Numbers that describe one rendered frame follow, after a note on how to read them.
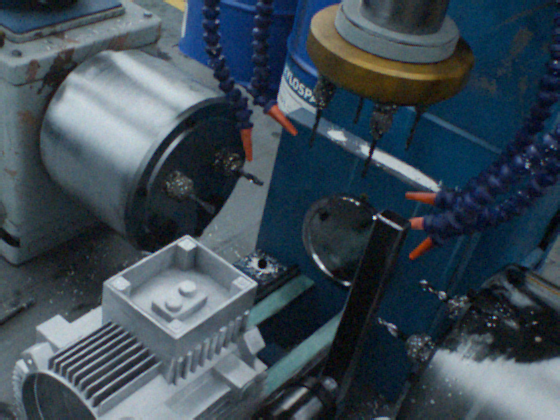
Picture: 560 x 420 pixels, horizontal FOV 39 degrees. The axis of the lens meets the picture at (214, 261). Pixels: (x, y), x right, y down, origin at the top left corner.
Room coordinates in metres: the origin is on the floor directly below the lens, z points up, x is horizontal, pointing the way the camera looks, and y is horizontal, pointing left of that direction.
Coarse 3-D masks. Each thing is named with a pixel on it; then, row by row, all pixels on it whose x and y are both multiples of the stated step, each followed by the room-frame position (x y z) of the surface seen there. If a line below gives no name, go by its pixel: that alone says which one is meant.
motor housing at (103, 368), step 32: (96, 320) 0.58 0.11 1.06; (64, 352) 0.50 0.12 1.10; (96, 352) 0.50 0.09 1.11; (128, 352) 0.51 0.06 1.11; (224, 352) 0.56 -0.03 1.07; (32, 384) 0.52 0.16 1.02; (64, 384) 0.55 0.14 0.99; (96, 384) 0.46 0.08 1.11; (128, 384) 0.47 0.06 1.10; (160, 384) 0.50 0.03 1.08; (192, 384) 0.51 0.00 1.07; (224, 384) 0.53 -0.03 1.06; (32, 416) 0.51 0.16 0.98; (64, 416) 0.53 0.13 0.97; (96, 416) 0.44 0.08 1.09; (192, 416) 0.48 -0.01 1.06; (224, 416) 0.51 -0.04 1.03
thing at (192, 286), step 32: (160, 256) 0.62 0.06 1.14; (192, 256) 0.63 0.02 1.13; (128, 288) 0.56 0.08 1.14; (160, 288) 0.59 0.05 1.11; (192, 288) 0.58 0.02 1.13; (224, 288) 0.61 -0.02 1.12; (256, 288) 0.59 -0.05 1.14; (128, 320) 0.53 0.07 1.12; (160, 320) 0.55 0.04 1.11; (192, 320) 0.56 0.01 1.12; (224, 320) 0.56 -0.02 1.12; (160, 352) 0.51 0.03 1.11; (192, 352) 0.52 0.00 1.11
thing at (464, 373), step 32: (480, 288) 0.64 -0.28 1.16; (512, 288) 0.64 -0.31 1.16; (544, 288) 0.65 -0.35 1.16; (384, 320) 0.67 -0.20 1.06; (480, 320) 0.60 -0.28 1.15; (512, 320) 0.60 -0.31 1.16; (544, 320) 0.60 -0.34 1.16; (416, 352) 0.62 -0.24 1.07; (448, 352) 0.58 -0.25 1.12; (480, 352) 0.57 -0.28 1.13; (512, 352) 0.57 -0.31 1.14; (544, 352) 0.57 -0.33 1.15; (416, 384) 0.56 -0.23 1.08; (448, 384) 0.55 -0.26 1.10; (480, 384) 0.55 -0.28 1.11; (512, 384) 0.54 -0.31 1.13; (544, 384) 0.54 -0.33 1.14; (416, 416) 0.55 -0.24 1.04; (448, 416) 0.54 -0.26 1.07; (480, 416) 0.53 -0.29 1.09; (512, 416) 0.52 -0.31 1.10; (544, 416) 0.51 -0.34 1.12
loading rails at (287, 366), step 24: (264, 288) 0.84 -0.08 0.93; (288, 288) 0.86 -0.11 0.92; (312, 288) 0.88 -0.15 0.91; (264, 312) 0.80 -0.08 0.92; (288, 312) 0.84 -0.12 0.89; (264, 336) 0.79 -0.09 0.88; (288, 336) 0.85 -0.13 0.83; (312, 336) 0.77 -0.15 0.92; (264, 360) 0.78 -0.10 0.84; (288, 360) 0.72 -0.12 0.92; (312, 360) 0.72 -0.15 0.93
